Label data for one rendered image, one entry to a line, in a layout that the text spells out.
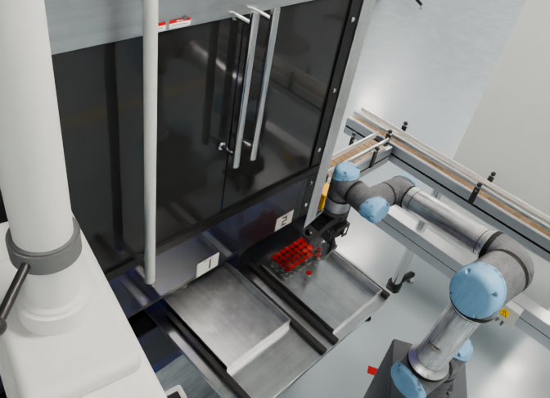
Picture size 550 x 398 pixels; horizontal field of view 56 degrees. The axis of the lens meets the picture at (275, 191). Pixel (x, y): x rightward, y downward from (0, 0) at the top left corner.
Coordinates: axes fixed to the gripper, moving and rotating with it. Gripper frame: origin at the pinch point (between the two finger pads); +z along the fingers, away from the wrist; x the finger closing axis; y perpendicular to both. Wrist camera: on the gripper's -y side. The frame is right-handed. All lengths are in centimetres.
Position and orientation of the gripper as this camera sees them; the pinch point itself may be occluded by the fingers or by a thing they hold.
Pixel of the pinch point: (317, 255)
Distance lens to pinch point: 170.2
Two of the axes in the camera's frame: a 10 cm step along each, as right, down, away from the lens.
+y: 7.7, -3.1, 5.6
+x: -6.2, -5.7, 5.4
